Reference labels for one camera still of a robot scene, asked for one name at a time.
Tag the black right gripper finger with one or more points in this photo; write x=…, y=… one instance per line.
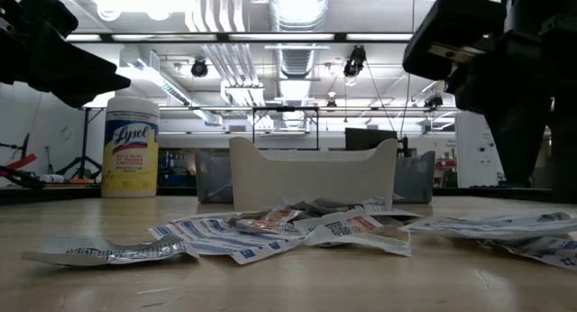
x=518, y=149
x=565, y=158

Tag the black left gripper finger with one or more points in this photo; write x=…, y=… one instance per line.
x=99, y=89
x=67, y=64

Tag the white printed packet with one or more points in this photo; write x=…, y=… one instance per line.
x=545, y=252
x=216, y=237
x=496, y=225
x=324, y=204
x=112, y=252

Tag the white packet with red block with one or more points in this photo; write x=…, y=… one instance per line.
x=351, y=228
x=270, y=221

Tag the white square column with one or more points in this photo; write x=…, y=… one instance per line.
x=473, y=149

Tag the black tripod stand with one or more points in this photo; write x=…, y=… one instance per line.
x=84, y=140

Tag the yellow white Lysol wipes canister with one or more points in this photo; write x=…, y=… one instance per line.
x=130, y=145

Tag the large translucent grey bin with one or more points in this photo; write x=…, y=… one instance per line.
x=414, y=177

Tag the red black clamp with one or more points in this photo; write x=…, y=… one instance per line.
x=20, y=162

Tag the blue storage crates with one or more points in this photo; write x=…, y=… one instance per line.
x=176, y=170

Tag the black monitor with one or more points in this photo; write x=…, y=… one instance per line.
x=367, y=138

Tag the white plastic bin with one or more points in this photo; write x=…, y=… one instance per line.
x=311, y=177

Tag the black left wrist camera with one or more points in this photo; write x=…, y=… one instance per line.
x=49, y=12

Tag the black ceiling-mounted camera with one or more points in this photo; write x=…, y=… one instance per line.
x=433, y=101
x=199, y=67

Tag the black overhead camera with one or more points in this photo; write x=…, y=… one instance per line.
x=355, y=61

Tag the black frame of far station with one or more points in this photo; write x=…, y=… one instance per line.
x=285, y=108

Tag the silver ceiling duct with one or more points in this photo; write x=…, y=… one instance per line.
x=297, y=14

